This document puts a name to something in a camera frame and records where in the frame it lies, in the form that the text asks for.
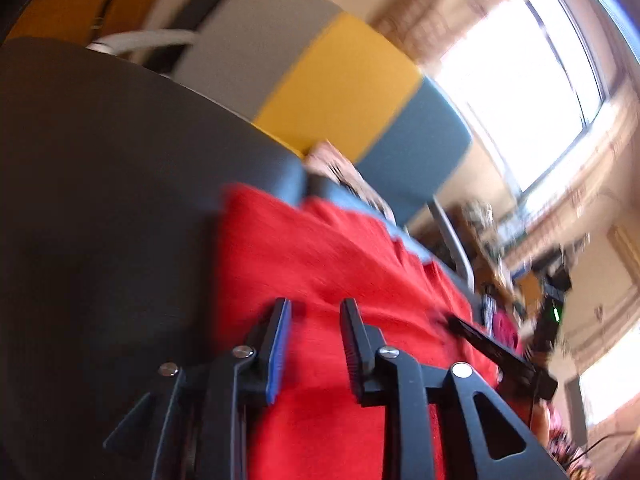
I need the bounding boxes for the red knit sweater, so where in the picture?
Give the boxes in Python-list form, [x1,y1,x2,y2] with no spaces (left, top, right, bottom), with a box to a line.
[209,183,526,480]

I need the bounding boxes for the person's right hand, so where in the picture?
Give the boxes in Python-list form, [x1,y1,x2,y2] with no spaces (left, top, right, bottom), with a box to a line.
[529,400,563,448]

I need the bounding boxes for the wooden side shelf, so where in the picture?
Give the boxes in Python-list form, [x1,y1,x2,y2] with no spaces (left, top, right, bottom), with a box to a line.
[424,199,576,340]

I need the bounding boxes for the pink printed cushion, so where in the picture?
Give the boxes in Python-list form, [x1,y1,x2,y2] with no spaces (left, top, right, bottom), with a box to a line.
[304,140,396,224]

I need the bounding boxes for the grey yellow blue armchair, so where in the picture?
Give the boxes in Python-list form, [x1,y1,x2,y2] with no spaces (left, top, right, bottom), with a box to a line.
[86,0,476,294]

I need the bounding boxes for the black rolled mat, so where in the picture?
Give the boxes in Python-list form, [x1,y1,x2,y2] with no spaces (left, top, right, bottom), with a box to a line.
[142,0,274,74]

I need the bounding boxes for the patterned beige curtain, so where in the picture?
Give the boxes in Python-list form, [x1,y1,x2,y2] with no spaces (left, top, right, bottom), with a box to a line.
[372,0,502,65]

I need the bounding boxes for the wooden wardrobe doors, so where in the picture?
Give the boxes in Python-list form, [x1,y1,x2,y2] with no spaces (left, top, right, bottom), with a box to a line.
[1,0,155,46]

